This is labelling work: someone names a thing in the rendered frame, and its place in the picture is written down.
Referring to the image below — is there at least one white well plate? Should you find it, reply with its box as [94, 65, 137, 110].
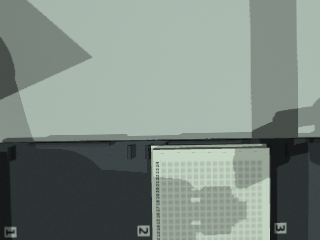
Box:
[151, 144, 270, 240]

